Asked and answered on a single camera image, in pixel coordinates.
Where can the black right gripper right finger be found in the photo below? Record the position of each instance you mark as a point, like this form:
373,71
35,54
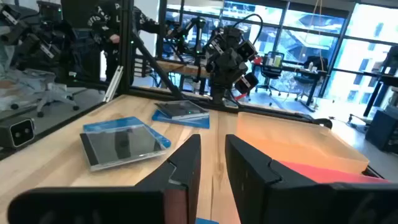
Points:
280,202

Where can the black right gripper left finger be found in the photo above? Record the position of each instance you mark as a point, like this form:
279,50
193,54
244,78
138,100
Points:
124,205

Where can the blue plastic disc case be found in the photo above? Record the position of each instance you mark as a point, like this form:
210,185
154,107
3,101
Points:
206,221
174,122

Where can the blue transparent plastic bag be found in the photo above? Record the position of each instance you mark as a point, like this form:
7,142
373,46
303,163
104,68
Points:
105,123

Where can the black background robot arm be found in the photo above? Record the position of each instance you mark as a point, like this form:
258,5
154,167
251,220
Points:
194,34
37,40

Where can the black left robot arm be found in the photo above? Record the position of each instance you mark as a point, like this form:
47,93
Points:
228,65

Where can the translucent pink plastic bin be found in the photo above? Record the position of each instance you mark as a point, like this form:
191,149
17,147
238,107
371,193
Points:
323,174

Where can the translucent orange plastic bin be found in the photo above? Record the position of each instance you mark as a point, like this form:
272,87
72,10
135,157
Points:
292,140

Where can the far clear blue CD case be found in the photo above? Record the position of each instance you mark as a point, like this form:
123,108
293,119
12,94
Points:
182,109

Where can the black storage cabinet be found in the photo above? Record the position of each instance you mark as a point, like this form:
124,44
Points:
382,130

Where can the black office desk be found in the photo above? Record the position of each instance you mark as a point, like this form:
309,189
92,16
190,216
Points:
295,69

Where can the white office chair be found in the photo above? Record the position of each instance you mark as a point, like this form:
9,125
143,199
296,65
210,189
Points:
51,90

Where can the wooden background table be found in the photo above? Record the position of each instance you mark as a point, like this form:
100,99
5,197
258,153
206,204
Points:
180,68

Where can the person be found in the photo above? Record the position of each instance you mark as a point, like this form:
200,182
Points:
107,21

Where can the grey table-level camera box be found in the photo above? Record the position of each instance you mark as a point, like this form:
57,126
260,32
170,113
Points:
17,132

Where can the black metal frame post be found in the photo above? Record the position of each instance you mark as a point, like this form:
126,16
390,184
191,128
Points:
126,46

